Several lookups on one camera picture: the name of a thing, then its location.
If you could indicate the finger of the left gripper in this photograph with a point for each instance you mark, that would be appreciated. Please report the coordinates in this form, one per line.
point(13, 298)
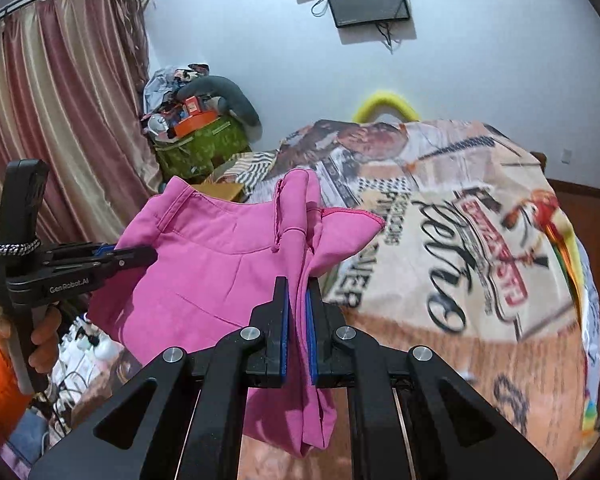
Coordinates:
point(96, 270)
point(72, 251)

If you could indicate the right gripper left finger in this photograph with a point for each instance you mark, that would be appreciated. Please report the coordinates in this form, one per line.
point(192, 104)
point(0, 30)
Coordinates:
point(182, 415)

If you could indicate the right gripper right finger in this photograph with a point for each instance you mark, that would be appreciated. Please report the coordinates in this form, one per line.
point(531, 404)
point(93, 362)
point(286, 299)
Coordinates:
point(411, 416)

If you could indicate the pink pants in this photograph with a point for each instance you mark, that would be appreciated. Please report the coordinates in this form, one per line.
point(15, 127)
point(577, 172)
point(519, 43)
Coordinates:
point(216, 261)

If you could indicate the person left hand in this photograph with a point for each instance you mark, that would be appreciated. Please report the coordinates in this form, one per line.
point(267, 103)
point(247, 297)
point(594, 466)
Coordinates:
point(44, 337)

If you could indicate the brown cardboard box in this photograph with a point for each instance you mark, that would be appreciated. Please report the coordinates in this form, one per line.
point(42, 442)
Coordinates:
point(228, 191)

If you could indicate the green patterned bag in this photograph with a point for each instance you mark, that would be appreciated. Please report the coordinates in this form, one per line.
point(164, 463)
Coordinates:
point(195, 156)

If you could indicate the orange box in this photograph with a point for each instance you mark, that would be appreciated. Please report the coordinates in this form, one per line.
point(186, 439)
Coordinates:
point(197, 115)

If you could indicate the newspaper print bed blanket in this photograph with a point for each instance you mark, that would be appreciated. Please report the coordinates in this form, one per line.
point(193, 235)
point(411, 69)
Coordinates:
point(475, 259)

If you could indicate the striped pink curtain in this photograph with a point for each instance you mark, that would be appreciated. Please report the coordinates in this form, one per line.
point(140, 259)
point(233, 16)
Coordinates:
point(72, 74)

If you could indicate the grey plush toy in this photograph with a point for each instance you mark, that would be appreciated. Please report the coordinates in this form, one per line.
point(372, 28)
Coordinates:
point(231, 100)

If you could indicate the yellow pillow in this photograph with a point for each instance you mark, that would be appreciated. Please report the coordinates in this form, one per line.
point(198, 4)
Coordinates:
point(385, 100)

